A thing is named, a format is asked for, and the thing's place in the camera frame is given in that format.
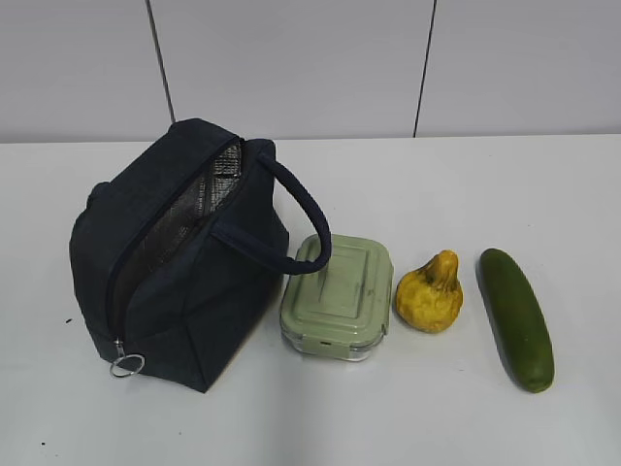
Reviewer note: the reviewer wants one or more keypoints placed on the green cucumber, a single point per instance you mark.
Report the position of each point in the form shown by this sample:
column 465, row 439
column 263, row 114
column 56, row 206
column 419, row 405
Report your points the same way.
column 518, row 324

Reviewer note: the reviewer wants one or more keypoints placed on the yellow wrinkled pear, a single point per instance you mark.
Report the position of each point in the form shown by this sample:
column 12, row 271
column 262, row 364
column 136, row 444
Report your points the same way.
column 430, row 298

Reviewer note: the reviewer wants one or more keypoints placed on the green lid glass container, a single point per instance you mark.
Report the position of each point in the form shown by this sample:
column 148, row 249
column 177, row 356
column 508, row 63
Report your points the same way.
column 342, row 311

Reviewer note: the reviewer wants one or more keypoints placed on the navy insulated lunch bag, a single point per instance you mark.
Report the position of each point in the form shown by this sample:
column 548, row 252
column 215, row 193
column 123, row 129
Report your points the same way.
column 177, row 257

